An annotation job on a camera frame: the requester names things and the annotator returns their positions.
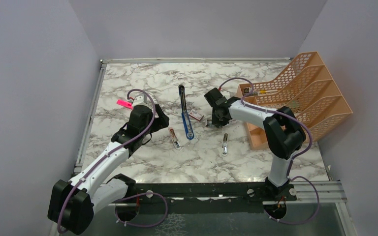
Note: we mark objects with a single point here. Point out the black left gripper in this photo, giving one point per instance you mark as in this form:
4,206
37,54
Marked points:
162,120

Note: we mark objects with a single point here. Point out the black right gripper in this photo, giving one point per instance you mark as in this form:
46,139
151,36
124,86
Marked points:
216,121

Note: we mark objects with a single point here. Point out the blue stapler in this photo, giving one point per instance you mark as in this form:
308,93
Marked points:
185,116

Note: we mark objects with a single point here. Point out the staple box tray with staples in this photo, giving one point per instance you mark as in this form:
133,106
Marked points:
209,123

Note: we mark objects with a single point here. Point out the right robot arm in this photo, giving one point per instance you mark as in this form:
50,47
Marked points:
283,131

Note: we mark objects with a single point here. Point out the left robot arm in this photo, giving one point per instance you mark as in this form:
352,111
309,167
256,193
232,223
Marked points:
74,203

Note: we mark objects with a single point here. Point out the pink flat plastic bar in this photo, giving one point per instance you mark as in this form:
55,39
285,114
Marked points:
125,104

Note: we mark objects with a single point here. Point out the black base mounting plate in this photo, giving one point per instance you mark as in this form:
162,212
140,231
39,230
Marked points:
195,198

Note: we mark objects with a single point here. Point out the peach plastic desk organizer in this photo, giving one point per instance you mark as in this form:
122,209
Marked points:
307,87

